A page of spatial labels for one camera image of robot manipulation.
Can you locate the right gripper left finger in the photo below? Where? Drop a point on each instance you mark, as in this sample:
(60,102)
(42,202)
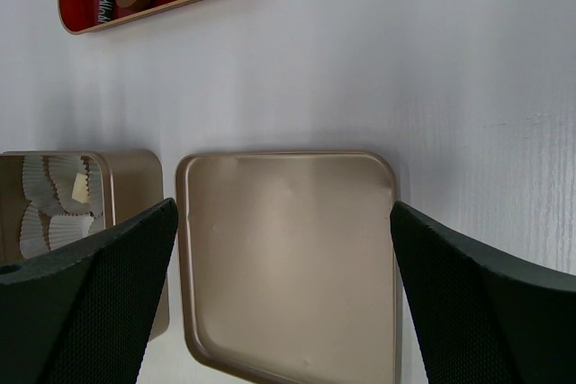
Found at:
(84,313)

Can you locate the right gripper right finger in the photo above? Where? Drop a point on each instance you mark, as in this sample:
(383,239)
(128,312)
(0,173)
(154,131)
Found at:
(482,315)

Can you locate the white square chocolate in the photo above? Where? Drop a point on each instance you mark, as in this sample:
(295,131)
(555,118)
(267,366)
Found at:
(80,190)

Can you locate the gold tin box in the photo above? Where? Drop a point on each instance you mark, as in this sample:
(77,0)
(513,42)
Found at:
(38,215)

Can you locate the gold tin lid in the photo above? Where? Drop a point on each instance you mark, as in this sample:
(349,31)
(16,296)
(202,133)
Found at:
(287,268)

